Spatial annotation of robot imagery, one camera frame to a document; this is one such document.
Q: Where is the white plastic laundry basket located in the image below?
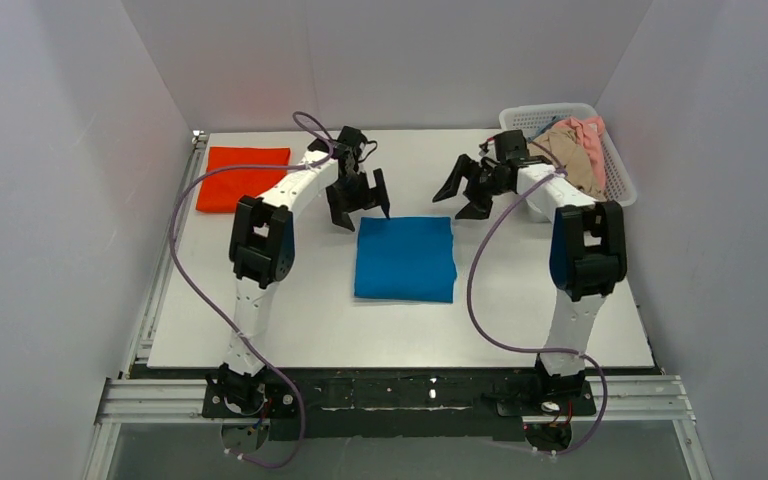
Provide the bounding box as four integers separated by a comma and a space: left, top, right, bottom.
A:
498, 102, 637, 207

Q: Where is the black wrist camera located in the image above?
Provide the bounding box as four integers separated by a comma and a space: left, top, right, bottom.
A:
307, 126, 378, 168
479, 130, 546, 168

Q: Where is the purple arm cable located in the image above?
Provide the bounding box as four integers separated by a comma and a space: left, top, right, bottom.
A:
167, 111, 308, 470
466, 139, 609, 457

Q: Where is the folded orange t shirt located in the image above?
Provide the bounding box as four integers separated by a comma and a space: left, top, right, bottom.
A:
196, 147, 291, 214

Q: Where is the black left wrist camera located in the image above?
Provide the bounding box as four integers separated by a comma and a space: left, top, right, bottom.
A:
307, 126, 378, 168

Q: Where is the beige t shirt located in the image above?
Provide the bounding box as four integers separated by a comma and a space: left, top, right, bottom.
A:
528, 127, 607, 201

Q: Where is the aluminium frame rail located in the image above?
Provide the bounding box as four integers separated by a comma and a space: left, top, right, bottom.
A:
81, 375, 712, 479

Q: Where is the blue t shirt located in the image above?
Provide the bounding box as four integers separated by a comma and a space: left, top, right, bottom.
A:
353, 216, 457, 304

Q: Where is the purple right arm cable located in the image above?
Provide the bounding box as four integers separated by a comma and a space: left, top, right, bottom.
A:
466, 139, 609, 457

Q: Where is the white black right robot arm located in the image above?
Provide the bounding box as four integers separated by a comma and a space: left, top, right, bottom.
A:
433, 154, 627, 412

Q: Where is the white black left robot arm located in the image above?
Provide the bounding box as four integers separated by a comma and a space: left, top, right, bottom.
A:
211, 160, 390, 417

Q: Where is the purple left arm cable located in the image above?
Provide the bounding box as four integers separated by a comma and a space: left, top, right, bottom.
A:
167, 111, 308, 470

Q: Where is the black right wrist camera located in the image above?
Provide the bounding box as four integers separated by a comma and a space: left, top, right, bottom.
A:
479, 130, 546, 168

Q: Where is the pink t shirt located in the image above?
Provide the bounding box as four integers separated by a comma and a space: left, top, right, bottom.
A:
550, 115, 607, 189

